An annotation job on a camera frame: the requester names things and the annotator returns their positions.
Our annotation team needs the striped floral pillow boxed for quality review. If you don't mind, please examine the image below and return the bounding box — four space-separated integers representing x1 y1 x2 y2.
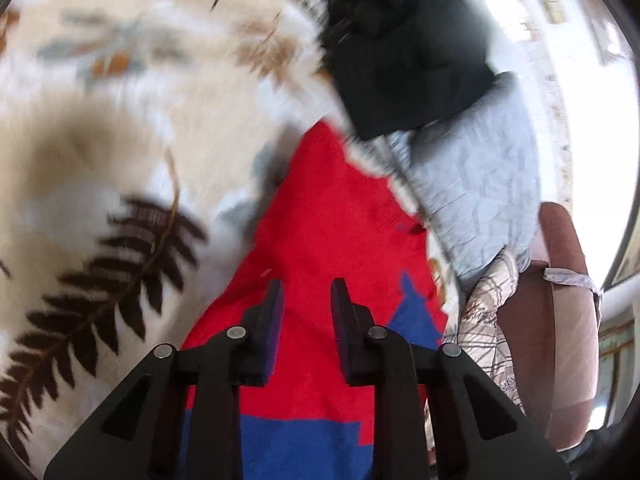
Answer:
425 247 526 453

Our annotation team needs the red and blue sweater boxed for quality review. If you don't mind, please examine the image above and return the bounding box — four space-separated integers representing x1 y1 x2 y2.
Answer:
177 119 448 480

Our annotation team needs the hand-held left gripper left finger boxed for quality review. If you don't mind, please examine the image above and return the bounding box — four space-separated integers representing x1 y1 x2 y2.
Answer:
44 279 286 480

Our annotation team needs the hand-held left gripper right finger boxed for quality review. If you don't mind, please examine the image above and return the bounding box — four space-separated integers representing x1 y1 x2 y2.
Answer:
331 278 571 480

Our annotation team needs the black garment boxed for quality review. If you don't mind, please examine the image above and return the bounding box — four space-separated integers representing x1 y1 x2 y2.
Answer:
320 0 517 142

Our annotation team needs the grey quilted pillow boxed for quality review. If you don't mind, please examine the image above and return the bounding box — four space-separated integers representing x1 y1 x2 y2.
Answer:
385 72 544 291

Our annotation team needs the brown wooden headboard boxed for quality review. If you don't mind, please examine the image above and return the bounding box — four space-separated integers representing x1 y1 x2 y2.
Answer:
495 202 601 452

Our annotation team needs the pale cloth on headboard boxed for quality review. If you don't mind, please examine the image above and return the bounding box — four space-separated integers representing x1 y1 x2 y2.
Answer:
544 267 604 307

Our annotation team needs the leaf-print plush blanket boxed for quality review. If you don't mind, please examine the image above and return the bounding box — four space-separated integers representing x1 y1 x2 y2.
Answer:
0 0 451 476

